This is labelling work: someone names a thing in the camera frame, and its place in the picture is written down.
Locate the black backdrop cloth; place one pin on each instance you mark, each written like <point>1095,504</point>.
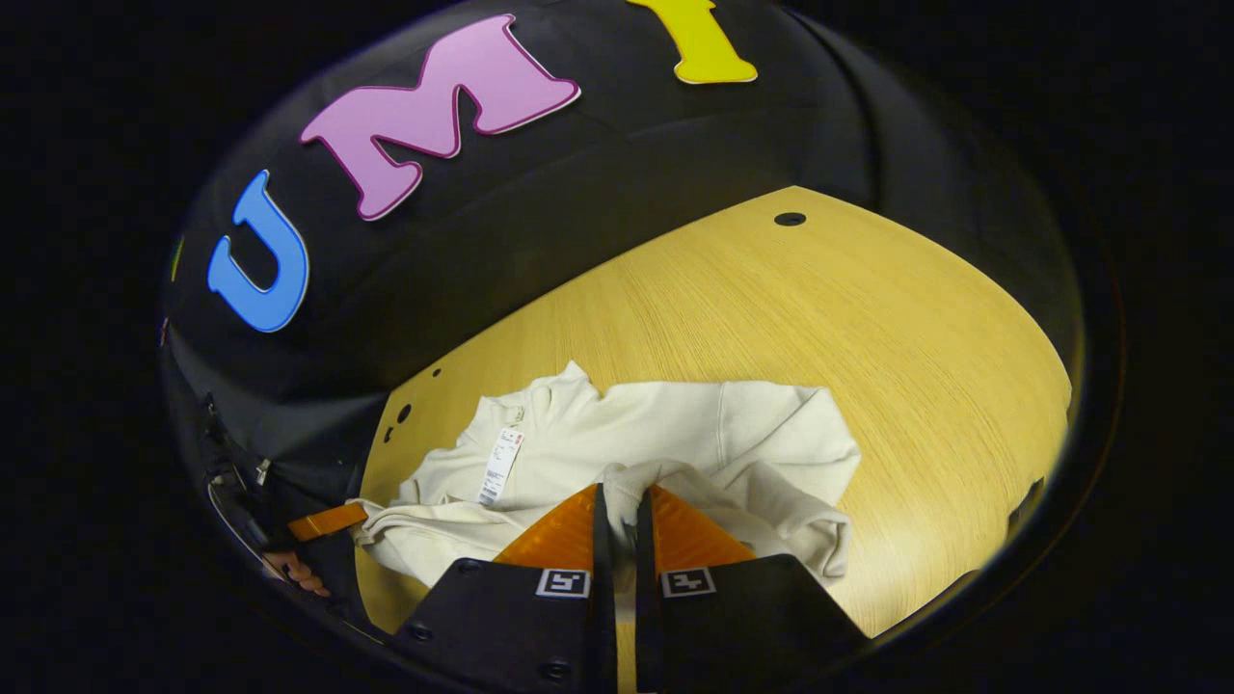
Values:
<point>578,193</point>

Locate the white backdrop clip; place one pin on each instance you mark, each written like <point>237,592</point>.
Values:
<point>262,472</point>

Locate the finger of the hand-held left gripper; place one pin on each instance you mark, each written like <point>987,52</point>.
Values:
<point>328,521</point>

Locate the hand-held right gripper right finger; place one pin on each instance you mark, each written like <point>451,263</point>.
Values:
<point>646,627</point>

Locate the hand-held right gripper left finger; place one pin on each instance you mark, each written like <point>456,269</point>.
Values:
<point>603,617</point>

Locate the cream white sweatshirt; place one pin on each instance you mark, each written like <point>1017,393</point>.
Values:
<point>675,424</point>

